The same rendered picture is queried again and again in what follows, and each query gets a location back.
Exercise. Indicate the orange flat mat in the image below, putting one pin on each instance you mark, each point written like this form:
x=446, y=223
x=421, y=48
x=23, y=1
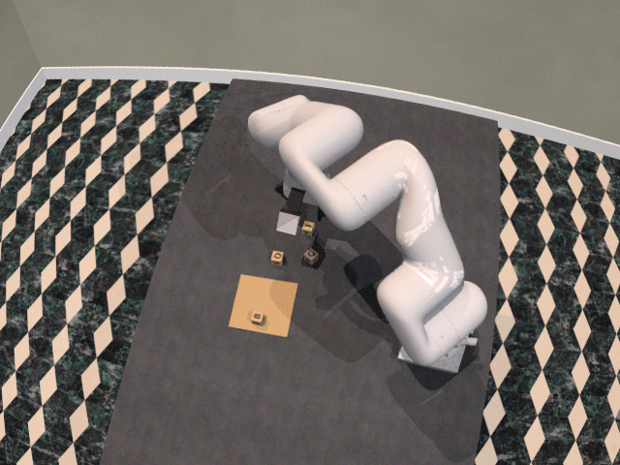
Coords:
x=274, y=298

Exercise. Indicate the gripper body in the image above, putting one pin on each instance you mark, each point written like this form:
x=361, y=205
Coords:
x=289, y=183

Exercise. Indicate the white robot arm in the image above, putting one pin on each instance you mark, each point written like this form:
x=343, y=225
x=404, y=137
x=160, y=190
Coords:
x=432, y=270

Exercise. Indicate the tan block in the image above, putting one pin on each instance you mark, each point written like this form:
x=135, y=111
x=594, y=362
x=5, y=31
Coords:
x=308, y=228
x=277, y=258
x=311, y=256
x=257, y=318

